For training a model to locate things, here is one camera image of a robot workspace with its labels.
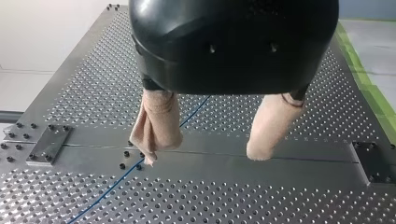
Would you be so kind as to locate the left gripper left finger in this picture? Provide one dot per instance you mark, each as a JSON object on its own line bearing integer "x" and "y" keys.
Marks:
{"x": 158, "y": 124}

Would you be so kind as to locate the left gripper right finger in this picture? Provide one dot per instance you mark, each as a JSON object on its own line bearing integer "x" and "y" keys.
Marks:
{"x": 271, "y": 127}

